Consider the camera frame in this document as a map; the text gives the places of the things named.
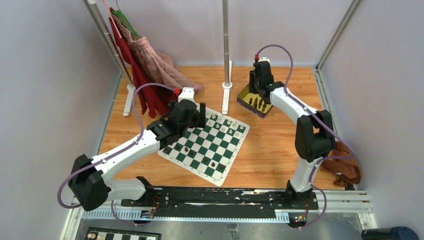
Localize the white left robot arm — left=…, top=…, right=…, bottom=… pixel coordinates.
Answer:
left=64, top=99, right=206, bottom=212

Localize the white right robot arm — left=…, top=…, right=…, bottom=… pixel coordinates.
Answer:
left=249, top=60, right=336, bottom=209

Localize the green white chess mat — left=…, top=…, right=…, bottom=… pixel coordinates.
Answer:
left=157, top=107, right=250, bottom=187

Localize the yellow tin box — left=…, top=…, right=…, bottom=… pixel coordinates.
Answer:
left=236, top=84, right=273, bottom=119

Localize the centre metal rack pole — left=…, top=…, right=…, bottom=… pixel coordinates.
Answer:
left=221, top=0, right=233, bottom=115

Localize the metal rack pole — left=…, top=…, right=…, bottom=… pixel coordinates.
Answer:
left=221, top=0, right=233, bottom=115
left=82, top=0, right=136, bottom=117

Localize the red cloth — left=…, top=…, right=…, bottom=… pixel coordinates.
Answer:
left=109, top=16, right=177, bottom=119

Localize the pink cloth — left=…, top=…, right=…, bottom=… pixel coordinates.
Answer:
left=108, top=7, right=204, bottom=93

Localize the green cloth on hanger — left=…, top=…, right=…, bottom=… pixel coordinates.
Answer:
left=110, top=8, right=141, bottom=39

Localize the brown cloth at right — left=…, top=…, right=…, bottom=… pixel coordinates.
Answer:
left=321, top=141, right=362, bottom=187

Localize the left metal rack pole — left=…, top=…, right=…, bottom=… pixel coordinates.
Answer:
left=82, top=0, right=136, bottom=117

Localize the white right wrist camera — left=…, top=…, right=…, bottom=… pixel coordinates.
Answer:
left=258, top=57, right=270, bottom=63

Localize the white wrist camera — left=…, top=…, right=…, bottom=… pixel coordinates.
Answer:
left=178, top=87, right=196, bottom=103
left=258, top=57, right=270, bottom=63

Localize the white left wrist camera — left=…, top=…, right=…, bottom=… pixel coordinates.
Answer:
left=178, top=87, right=196, bottom=103

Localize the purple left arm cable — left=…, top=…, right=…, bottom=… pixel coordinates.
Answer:
left=57, top=82, right=181, bottom=227

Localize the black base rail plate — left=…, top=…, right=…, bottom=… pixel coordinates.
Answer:
left=120, top=186, right=319, bottom=219

